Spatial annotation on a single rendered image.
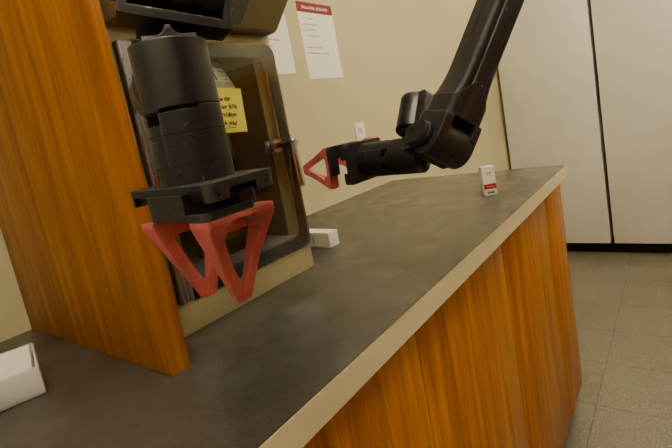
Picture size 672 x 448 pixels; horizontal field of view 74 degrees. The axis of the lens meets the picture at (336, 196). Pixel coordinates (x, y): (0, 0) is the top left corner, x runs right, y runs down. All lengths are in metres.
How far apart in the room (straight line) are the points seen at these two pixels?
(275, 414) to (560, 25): 3.27
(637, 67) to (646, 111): 0.28
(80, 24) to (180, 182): 0.32
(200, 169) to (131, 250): 0.30
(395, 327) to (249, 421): 0.24
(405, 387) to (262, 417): 0.30
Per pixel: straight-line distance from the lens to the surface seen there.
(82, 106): 0.64
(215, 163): 0.34
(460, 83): 0.64
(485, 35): 0.67
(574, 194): 3.60
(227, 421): 0.53
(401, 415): 0.75
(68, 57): 0.65
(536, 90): 3.55
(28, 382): 0.75
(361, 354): 0.58
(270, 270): 0.86
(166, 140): 0.35
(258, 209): 0.35
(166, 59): 0.35
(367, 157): 0.72
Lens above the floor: 1.21
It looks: 8 degrees down
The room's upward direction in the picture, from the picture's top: 11 degrees counter-clockwise
